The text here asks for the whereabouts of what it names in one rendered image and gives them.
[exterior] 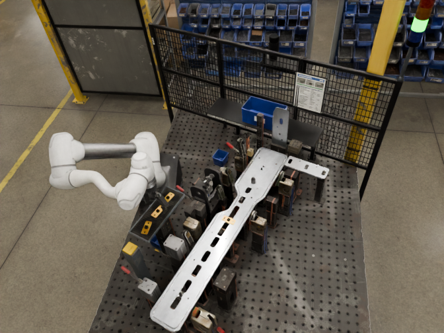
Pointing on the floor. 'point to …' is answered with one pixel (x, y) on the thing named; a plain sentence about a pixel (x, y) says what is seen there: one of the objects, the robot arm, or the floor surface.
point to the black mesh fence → (271, 88)
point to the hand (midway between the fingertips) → (156, 205)
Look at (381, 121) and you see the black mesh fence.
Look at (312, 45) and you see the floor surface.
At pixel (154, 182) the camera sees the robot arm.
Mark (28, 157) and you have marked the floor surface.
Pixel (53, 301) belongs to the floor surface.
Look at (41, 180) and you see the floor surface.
